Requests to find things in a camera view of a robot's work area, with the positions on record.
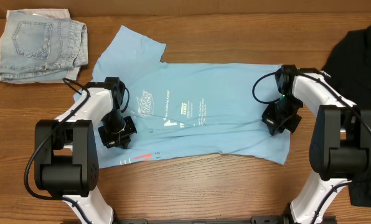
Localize light blue printed t-shirt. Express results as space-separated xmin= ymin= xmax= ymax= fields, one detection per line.
xmin=92 ymin=27 xmax=290 ymax=168

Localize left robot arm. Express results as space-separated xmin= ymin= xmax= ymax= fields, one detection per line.
xmin=24 ymin=77 xmax=137 ymax=223

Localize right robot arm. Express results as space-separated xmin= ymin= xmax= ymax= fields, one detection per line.
xmin=250 ymin=65 xmax=371 ymax=224

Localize black t-shirt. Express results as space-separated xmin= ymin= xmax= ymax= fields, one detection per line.
xmin=321 ymin=21 xmax=371 ymax=209

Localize folded light denim shorts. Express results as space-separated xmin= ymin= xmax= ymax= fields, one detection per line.
xmin=0 ymin=11 xmax=88 ymax=83

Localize folded pale pink garment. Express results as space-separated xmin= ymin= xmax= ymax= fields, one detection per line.
xmin=0 ymin=8 xmax=80 ymax=84

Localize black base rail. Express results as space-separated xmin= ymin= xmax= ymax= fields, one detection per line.
xmin=115 ymin=215 xmax=337 ymax=224

